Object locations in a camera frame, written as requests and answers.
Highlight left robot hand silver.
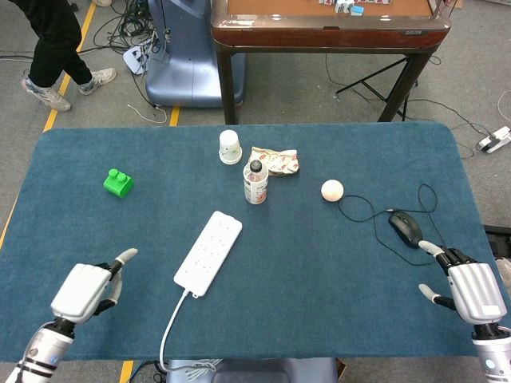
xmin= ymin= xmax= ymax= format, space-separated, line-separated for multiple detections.
xmin=50 ymin=247 xmax=139 ymax=325

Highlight right robot hand silver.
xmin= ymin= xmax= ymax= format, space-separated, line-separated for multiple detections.
xmin=417 ymin=239 xmax=508 ymax=326

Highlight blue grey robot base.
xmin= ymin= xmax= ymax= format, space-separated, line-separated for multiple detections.
xmin=145 ymin=0 xmax=247 ymax=109

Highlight white floor power strip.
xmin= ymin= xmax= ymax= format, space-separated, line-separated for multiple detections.
xmin=477 ymin=126 xmax=511 ymax=155

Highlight black computer mouse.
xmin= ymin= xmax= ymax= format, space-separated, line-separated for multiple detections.
xmin=388 ymin=211 xmax=424 ymax=250

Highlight green plastic block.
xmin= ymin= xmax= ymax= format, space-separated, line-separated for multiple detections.
xmin=102 ymin=168 xmax=135 ymax=199

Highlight blue table cloth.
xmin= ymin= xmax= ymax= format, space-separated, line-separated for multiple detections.
xmin=0 ymin=121 xmax=502 ymax=363

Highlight pale pink ball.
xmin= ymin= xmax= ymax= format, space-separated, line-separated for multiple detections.
xmin=320 ymin=179 xmax=345 ymax=203

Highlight white drink bottle black cap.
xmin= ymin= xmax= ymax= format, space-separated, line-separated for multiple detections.
xmin=243 ymin=159 xmax=269 ymax=205

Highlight white paper cup stack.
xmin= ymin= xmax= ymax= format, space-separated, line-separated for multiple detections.
xmin=218 ymin=129 xmax=244 ymax=166

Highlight crumpled snack wrapper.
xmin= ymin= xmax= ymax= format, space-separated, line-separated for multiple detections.
xmin=249 ymin=146 xmax=300 ymax=177

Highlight white floor device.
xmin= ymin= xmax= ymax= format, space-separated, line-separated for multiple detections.
xmin=122 ymin=44 xmax=155 ymax=76

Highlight person in black clothes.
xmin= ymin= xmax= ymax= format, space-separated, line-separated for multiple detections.
xmin=7 ymin=0 xmax=117 ymax=113

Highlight brown mahjong table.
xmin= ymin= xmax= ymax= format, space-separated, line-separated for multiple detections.
xmin=210 ymin=0 xmax=452 ymax=125

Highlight standing mahjong tile row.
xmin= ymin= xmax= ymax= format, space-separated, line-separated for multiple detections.
xmin=319 ymin=0 xmax=355 ymax=14

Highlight white power strip cord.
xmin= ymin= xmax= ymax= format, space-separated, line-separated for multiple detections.
xmin=159 ymin=289 xmax=192 ymax=374

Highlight black mouse cable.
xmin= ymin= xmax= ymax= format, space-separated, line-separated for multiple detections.
xmin=337 ymin=183 xmax=452 ymax=267

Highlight white floor cable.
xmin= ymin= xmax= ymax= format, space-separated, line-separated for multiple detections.
xmin=127 ymin=103 xmax=168 ymax=124

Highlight black floor cable tangle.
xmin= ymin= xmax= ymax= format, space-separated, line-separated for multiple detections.
xmin=91 ymin=0 xmax=168 ymax=77

